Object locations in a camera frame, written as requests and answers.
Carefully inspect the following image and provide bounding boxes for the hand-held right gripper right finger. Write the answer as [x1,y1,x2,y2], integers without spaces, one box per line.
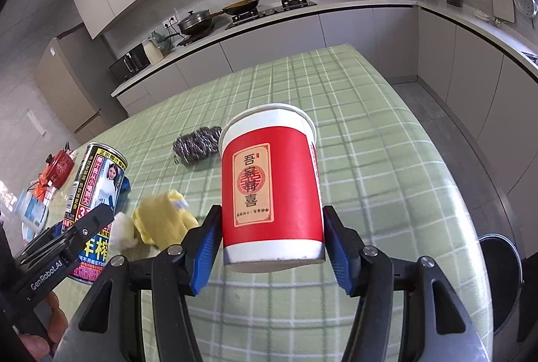
[321,206,492,362]

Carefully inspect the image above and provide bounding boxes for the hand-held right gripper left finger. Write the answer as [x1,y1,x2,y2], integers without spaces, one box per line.
[71,204,224,362]

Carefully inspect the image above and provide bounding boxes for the printed tall drink can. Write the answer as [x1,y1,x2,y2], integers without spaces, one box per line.
[62,142,127,283]

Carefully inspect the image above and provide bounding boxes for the red paper cup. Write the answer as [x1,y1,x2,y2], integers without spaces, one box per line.
[219,103,327,273]

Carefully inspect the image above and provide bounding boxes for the black plastic bucket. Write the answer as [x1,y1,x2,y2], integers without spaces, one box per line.
[477,233,526,346]

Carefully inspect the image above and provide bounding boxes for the person's left hand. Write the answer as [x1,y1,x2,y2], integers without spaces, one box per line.
[21,290,70,362]

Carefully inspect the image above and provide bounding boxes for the yellow plastic bag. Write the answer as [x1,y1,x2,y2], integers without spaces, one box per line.
[111,189,200,257]

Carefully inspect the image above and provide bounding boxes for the red cooking pot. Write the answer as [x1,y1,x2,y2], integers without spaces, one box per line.
[40,143,76,190]

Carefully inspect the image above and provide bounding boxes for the small white appliance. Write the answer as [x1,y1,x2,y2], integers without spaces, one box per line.
[14,189,51,241]

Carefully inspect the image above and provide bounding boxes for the steel wool scrubber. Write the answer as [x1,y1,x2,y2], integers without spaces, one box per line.
[173,126,223,166]

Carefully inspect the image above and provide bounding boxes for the green checked tablecloth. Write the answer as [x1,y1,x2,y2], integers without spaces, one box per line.
[0,44,494,362]

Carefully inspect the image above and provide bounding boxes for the beige refrigerator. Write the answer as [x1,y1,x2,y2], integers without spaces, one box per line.
[34,36,129,144]

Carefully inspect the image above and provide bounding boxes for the black microwave oven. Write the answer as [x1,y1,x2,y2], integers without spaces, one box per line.
[109,42,152,84]

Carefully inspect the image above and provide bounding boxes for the cream electric kettle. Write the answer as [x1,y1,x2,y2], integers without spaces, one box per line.
[142,37,164,64]

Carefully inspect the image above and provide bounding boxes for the grey wok with lid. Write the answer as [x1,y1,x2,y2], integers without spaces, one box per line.
[177,9,223,35]

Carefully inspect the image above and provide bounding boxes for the black frying pan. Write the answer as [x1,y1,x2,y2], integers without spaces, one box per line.
[222,0,260,15]

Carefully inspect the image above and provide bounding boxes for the grey kitchen counter cabinets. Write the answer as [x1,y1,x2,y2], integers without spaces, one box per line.
[111,0,538,220]

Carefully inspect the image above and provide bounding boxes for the black gas stove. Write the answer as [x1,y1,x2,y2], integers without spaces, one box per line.
[225,0,318,30]

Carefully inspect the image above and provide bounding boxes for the round steel strainer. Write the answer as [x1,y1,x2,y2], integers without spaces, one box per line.
[513,0,538,28]

